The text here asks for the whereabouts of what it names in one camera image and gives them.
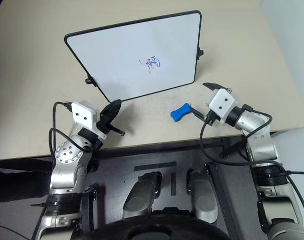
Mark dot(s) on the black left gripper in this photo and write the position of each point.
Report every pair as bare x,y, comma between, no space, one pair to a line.
104,122

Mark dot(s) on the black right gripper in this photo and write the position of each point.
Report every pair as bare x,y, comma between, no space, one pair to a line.
210,117

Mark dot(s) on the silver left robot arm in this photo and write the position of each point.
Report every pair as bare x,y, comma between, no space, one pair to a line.
65,162

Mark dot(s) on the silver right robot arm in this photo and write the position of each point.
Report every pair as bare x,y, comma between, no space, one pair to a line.
260,145

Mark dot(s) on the blue bone-shaped eraser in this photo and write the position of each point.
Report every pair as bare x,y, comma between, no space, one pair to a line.
179,113

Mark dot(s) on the black base platform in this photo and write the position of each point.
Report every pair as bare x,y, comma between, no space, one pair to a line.
116,160

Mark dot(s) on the long grey tape strip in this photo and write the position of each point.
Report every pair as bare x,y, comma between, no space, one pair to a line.
155,166

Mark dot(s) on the grey rounded left robot foot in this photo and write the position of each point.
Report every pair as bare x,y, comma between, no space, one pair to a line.
140,192

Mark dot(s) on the grey rounded robot foot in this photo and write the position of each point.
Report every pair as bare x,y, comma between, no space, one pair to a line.
140,192
204,195

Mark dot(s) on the short grey tape strip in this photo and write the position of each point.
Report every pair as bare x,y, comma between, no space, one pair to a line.
173,183

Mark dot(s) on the grey rounded right robot foot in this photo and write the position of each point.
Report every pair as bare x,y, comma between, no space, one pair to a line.
204,195

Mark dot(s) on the black glossy sheet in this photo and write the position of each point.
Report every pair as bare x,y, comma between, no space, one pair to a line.
19,180

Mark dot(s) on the black rounded robot torso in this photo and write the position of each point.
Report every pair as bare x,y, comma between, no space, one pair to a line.
151,228

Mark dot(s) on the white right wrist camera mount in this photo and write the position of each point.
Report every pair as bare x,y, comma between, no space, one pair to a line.
223,102

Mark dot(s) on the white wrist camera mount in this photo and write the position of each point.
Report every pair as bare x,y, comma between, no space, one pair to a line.
223,102
84,113

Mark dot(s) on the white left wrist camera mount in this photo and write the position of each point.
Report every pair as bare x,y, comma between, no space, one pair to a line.
84,113

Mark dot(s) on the white whiteboard with black frame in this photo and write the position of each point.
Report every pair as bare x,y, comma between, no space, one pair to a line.
131,50

